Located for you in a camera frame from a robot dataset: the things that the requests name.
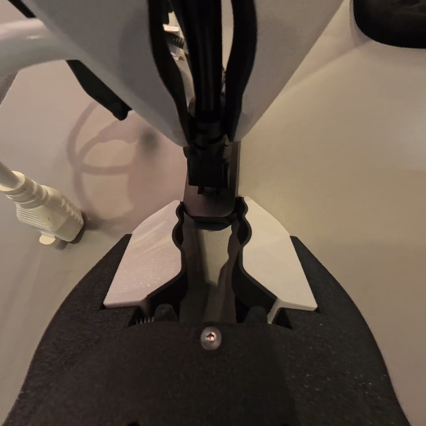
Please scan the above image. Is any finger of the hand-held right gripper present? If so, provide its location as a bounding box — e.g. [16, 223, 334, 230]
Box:
[20, 0, 193, 147]
[226, 0, 347, 140]

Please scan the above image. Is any black rounded object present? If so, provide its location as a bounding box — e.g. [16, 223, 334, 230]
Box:
[352, 0, 426, 49]

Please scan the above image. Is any thin black cable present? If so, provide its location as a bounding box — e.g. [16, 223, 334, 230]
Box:
[183, 0, 234, 196]

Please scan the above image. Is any black power strip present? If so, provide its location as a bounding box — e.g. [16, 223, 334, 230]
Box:
[182, 141, 241, 231]

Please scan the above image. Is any white power plug with cable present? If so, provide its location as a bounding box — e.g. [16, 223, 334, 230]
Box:
[0, 18, 85, 251]

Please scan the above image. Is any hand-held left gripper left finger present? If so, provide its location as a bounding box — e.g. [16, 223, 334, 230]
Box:
[103, 199, 186, 317]

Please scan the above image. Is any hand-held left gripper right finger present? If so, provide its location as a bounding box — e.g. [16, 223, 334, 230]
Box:
[235, 197, 318, 323]

